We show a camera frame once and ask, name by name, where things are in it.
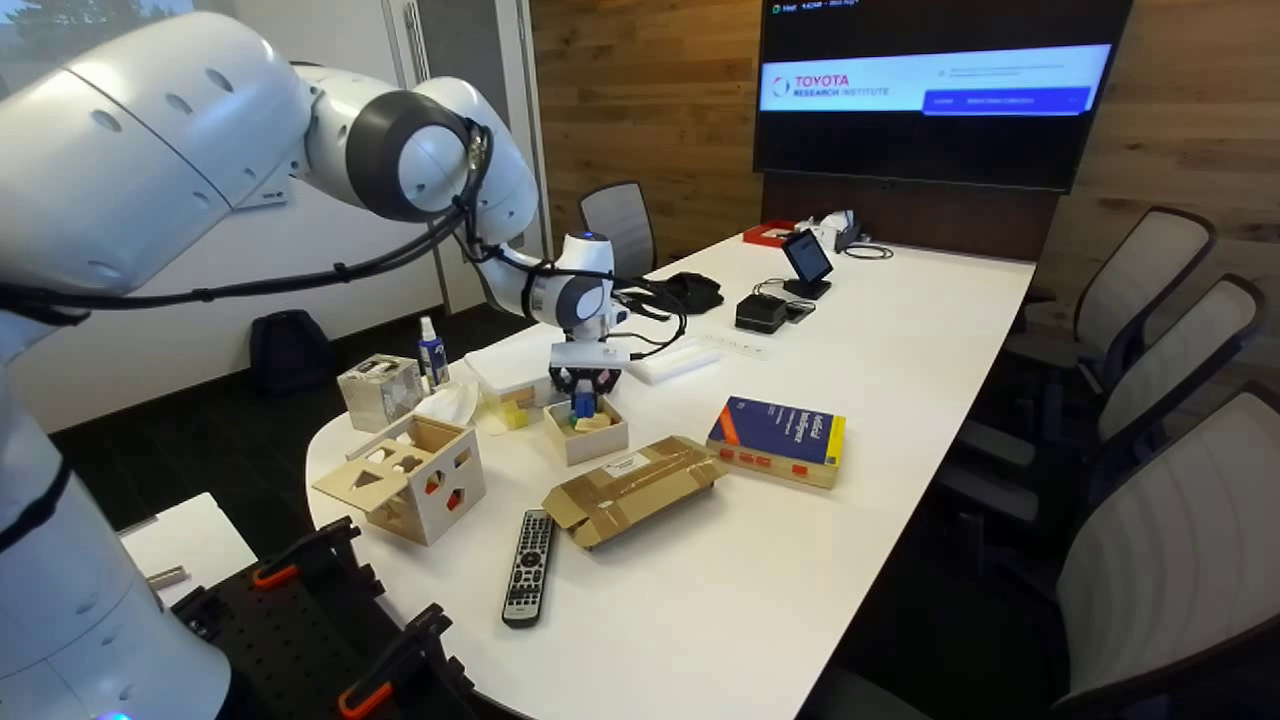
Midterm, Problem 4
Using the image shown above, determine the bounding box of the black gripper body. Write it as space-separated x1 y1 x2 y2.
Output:
546 339 627 402

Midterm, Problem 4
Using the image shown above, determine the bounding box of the white robot base platform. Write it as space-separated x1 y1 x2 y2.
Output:
116 491 260 613

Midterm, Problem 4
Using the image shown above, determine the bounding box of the small open wooden box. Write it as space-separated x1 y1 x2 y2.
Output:
539 395 630 470

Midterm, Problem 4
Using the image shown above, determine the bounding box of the flattened cardboard box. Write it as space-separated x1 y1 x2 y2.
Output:
539 432 725 552

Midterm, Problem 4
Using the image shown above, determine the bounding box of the wooden shape sorter box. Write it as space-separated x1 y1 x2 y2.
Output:
313 411 489 550

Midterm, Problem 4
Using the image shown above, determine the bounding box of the small black box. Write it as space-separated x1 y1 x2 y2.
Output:
732 291 792 335

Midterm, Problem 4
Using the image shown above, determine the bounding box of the blue and orange puzzle box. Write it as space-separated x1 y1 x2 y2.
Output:
703 392 851 491

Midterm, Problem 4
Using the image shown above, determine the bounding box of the grey tissue box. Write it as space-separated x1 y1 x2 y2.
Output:
331 347 428 438

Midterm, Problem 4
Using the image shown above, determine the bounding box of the white plastic container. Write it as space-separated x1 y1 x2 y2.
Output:
455 335 564 432

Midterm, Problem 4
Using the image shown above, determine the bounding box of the white paper sheet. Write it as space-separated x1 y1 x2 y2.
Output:
623 334 732 387

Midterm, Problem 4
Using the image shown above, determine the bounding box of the grey mesh office chair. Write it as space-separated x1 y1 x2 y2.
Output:
1025 205 1221 392
954 271 1269 535
1052 387 1280 720
575 180 661 289

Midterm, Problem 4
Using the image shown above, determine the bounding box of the hand sanitizer bottle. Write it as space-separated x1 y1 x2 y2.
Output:
417 311 451 392

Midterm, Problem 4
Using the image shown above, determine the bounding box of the black remote control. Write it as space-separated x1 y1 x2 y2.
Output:
494 506 558 634

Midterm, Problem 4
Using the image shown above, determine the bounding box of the flat red item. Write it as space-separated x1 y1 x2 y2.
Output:
740 221 800 251

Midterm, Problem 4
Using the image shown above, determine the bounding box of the black bag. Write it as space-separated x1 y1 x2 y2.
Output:
248 307 331 402

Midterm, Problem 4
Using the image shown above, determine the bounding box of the white conference device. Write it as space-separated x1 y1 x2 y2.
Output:
811 209 897 265

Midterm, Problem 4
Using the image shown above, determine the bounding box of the black clamp orange tip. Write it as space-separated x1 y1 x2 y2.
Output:
250 515 362 597
331 601 455 720

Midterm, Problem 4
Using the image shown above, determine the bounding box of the black mounting plate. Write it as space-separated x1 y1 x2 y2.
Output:
171 515 525 720

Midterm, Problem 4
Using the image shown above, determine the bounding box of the black cables bundle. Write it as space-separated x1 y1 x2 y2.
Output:
637 269 727 322

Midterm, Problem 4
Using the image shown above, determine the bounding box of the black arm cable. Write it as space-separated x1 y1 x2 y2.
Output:
0 118 564 334

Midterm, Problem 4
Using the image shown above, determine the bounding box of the wall mounted tv screen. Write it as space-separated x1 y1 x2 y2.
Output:
750 0 1135 196

